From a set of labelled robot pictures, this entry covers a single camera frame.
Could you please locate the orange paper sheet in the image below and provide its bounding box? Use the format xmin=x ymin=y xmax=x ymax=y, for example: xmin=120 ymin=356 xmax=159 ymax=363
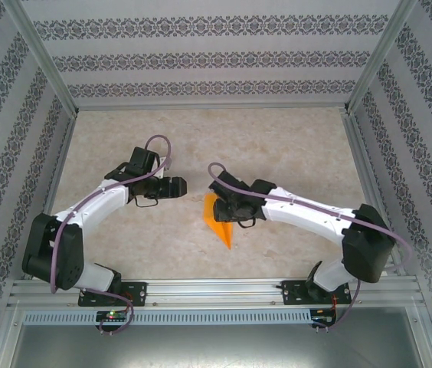
xmin=202 ymin=193 xmax=234 ymax=250

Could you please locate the grey metal sheet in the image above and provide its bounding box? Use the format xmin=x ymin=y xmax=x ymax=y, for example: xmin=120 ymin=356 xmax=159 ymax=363
xmin=0 ymin=306 xmax=432 ymax=368

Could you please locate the black board with green light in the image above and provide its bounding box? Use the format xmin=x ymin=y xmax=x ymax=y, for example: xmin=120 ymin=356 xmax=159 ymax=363
xmin=96 ymin=310 xmax=129 ymax=323

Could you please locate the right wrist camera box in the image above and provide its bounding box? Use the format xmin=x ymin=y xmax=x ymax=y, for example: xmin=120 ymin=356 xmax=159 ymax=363
xmin=208 ymin=171 xmax=244 ymax=193

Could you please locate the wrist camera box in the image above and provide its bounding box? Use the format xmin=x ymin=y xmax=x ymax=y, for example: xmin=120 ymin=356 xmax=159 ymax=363
xmin=208 ymin=171 xmax=244 ymax=193
xmin=129 ymin=146 xmax=160 ymax=174

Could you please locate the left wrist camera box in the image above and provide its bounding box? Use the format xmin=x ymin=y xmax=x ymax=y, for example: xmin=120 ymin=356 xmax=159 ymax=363
xmin=129 ymin=146 xmax=160 ymax=174

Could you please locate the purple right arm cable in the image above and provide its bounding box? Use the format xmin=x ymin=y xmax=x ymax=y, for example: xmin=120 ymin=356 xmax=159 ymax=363
xmin=207 ymin=163 xmax=413 ymax=331

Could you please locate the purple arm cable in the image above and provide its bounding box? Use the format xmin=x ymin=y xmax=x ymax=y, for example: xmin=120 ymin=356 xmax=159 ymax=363
xmin=49 ymin=134 xmax=175 ymax=335
xmin=207 ymin=163 xmax=413 ymax=331

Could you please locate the aluminium mounting rail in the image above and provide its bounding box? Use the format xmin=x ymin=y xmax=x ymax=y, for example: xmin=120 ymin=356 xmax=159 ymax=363
xmin=7 ymin=275 xmax=426 ymax=307

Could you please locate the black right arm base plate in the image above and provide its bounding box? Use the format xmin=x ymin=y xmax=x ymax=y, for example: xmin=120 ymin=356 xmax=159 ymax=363
xmin=281 ymin=278 xmax=353 ymax=306

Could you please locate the aluminium side rail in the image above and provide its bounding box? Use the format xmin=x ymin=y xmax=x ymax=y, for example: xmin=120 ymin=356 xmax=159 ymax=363
xmin=339 ymin=109 xmax=400 ymax=278
xmin=22 ymin=110 xmax=80 ymax=281

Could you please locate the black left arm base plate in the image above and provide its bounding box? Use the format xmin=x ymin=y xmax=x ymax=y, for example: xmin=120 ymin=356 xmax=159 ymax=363
xmin=77 ymin=281 xmax=148 ymax=307

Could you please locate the slotted grey cable duct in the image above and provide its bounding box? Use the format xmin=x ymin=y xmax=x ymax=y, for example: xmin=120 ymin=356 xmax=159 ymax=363
xmin=22 ymin=308 xmax=313 ymax=326

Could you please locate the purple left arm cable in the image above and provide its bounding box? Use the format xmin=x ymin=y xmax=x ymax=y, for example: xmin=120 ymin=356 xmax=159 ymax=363
xmin=49 ymin=134 xmax=175 ymax=335

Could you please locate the aluminium frame post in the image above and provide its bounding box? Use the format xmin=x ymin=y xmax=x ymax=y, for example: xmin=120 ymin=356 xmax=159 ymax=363
xmin=7 ymin=0 xmax=80 ymax=115
xmin=342 ymin=0 xmax=421 ymax=115

